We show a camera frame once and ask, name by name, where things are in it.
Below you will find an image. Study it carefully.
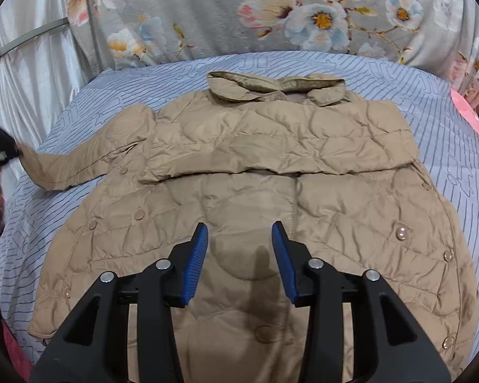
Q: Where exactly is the beige quilted down jacket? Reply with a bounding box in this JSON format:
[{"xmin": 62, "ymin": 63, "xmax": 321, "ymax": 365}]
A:
[{"xmin": 20, "ymin": 72, "xmax": 479, "ymax": 382}]

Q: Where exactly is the silver satin curtain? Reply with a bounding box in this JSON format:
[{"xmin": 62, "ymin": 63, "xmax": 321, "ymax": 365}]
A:
[{"xmin": 0, "ymin": 0, "xmax": 93, "ymax": 204}]

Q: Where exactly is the grey floral quilt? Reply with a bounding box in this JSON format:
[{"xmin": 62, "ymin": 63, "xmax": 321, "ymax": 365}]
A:
[{"xmin": 67, "ymin": 0, "xmax": 479, "ymax": 106}]

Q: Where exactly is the blue-grey striped bed sheet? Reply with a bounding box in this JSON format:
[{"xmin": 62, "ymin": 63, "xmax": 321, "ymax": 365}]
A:
[{"xmin": 0, "ymin": 51, "xmax": 479, "ymax": 361}]

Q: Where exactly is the pink cloth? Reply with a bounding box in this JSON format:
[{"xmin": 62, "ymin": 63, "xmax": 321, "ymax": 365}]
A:
[{"xmin": 451, "ymin": 89, "xmax": 479, "ymax": 136}]

